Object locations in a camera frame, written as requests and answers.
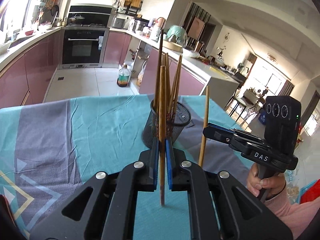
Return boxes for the red-patterned bamboo chopstick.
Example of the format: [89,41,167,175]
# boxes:
[198,86,209,167]
[168,60,181,113]
[172,55,182,116]

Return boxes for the light brown wooden chopstick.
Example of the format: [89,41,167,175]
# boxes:
[158,66,166,206]

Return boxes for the dark brown wooden chopstick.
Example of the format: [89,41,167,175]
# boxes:
[153,29,163,113]

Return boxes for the short light bamboo chopstick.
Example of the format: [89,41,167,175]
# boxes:
[164,53,171,107]

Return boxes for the pink sleeve right forearm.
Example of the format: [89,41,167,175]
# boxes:
[265,187,319,239]

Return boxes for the person's right hand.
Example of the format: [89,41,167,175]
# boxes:
[247,163,286,199]

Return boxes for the black mesh utensil holder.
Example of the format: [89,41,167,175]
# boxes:
[141,100,192,149]

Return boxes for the round bamboo steamer tray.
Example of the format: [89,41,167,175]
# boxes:
[163,40,183,53]

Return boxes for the teal grey tablecloth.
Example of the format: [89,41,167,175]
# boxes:
[1,95,252,239]

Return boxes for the pink thermos jug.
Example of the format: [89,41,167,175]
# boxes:
[153,17,166,40]

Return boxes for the black built-in oven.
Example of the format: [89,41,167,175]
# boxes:
[59,27,109,69]

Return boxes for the black range hood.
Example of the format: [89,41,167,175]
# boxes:
[67,4,114,27]

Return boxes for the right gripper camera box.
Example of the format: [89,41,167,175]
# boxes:
[264,95,302,155]

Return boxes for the black wall spice rack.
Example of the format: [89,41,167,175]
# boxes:
[113,0,143,17]

